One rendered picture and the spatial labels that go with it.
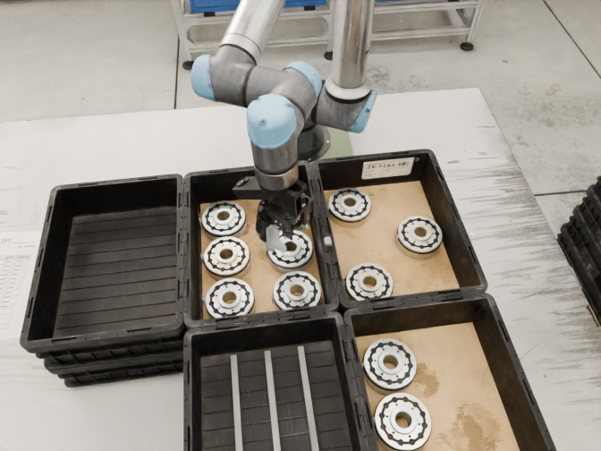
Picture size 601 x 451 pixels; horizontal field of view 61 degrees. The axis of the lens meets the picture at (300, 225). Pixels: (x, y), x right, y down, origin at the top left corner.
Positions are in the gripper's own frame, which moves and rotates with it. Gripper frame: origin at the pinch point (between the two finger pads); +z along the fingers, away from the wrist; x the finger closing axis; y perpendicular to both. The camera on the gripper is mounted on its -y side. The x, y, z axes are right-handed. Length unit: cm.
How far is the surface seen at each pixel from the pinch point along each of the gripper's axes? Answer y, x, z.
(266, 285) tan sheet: 0.4, -6.2, 11.0
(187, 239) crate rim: -16.2, -11.2, 1.6
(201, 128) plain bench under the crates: -58, 30, 23
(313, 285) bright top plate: 9.7, -1.0, 8.6
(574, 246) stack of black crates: 54, 97, 72
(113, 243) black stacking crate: -35.0, -19.6, 9.4
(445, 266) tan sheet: 29.4, 22.5, 12.9
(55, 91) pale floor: -208, 48, 88
